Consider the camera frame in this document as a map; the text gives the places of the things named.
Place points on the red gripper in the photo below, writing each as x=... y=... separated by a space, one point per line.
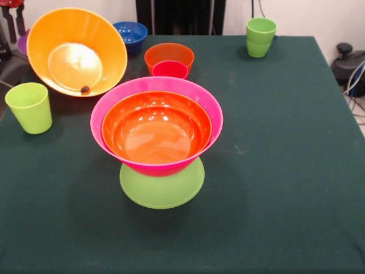
x=11 y=2

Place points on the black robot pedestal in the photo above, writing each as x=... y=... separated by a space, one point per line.
x=176 y=17

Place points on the green bowl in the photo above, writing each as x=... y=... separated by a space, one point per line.
x=162 y=191

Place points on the pink bowl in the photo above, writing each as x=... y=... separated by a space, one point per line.
x=216 y=111

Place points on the green cup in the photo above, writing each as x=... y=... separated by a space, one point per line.
x=261 y=37

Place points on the large yellow-orange bowl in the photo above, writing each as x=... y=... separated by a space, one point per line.
x=77 y=37

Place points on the lime yellow cup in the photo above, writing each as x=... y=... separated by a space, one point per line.
x=30 y=114

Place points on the purple bowl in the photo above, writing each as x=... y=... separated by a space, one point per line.
x=22 y=44

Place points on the small dark brown lump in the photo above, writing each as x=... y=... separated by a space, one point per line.
x=85 y=90

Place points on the magenta red cup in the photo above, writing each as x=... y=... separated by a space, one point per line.
x=171 y=70

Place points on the wide orange-red bowl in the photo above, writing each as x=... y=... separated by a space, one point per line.
x=157 y=134

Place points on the small orange-red bowl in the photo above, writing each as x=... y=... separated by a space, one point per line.
x=171 y=52

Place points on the dark green tablecloth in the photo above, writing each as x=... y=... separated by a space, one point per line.
x=271 y=199

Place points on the blue bowl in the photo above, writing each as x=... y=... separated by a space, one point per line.
x=135 y=34

